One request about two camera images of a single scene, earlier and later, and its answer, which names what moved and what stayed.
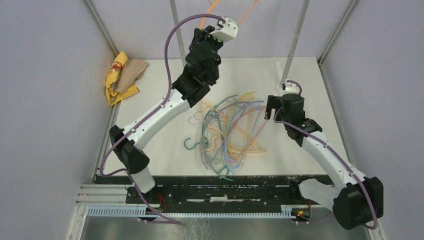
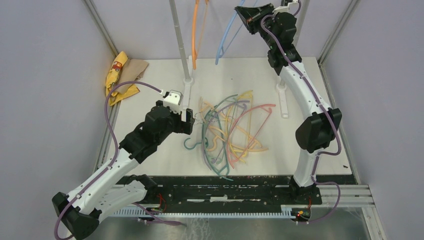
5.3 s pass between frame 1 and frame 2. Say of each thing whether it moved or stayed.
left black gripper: moved
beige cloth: stayed
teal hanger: stayed
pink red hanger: stayed
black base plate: stayed
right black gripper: moved
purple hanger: stayed
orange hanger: moved
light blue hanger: moved
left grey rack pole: stayed
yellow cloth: stayed
